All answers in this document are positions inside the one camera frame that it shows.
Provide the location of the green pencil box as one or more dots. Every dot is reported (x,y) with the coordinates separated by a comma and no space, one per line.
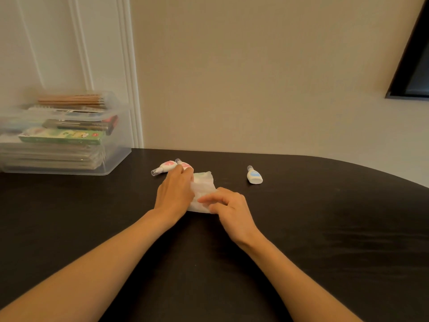
(62,135)

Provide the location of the white blue correction tape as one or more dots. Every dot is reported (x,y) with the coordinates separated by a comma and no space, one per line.
(254,176)

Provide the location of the black wall television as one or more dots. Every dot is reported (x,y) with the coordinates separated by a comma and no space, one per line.
(410,63)

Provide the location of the person's right forearm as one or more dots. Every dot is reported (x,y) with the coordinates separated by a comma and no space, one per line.
(301,285)

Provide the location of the person's left forearm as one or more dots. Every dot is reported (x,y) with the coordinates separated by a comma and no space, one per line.
(77,271)

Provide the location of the bundle of wooden pencils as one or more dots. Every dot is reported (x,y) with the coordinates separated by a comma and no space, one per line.
(70,101)

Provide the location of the person's left hand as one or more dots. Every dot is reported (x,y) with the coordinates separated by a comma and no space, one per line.
(174,196)

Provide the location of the person's right hand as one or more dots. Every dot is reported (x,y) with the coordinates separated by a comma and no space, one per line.
(231,214)

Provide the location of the white pink correction tape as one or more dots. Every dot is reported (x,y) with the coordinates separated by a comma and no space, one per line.
(166,165)
(186,164)

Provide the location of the clear plastic storage bin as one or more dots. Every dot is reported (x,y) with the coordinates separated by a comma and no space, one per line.
(120,154)

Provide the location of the translucent plastic sheet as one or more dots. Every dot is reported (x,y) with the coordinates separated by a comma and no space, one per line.
(201,191)

